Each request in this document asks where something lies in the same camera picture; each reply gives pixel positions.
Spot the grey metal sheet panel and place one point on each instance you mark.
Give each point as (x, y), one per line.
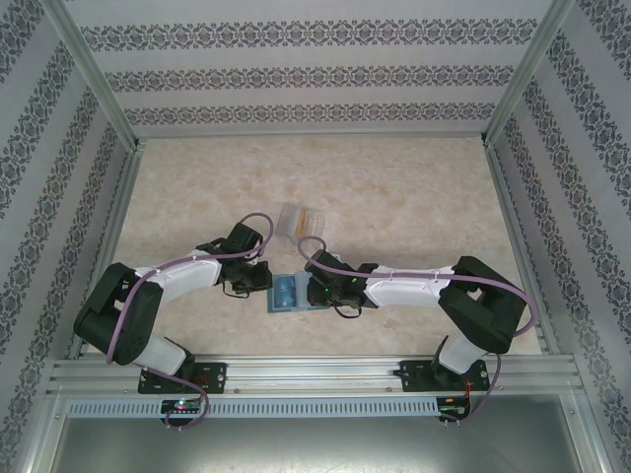
(315, 443)

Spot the clear plastic card box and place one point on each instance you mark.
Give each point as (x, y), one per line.
(318, 226)

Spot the left small circuit board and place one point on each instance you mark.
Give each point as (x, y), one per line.
(180, 406)

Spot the aluminium frame post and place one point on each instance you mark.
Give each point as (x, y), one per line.
(527, 74)
(93, 74)

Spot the orange credit card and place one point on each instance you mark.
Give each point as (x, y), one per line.
(305, 220)

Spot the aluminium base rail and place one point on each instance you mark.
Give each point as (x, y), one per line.
(315, 374)

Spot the right aluminium side rail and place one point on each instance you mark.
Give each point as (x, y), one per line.
(517, 222)

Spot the right small circuit board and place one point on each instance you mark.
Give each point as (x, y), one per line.
(453, 405)

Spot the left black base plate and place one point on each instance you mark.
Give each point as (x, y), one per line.
(217, 377)

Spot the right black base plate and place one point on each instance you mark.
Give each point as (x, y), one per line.
(411, 377)

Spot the small circuit board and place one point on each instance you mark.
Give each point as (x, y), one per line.
(180, 406)
(453, 405)

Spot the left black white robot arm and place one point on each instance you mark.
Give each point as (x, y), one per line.
(118, 320)

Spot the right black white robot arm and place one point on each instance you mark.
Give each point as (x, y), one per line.
(483, 310)

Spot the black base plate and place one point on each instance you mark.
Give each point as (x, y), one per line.
(411, 377)
(217, 377)

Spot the left aluminium frame post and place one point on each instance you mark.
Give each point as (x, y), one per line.
(93, 74)

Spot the right aluminium frame post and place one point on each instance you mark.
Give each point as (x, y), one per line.
(527, 74)

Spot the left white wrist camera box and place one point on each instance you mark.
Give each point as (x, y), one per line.
(254, 259)

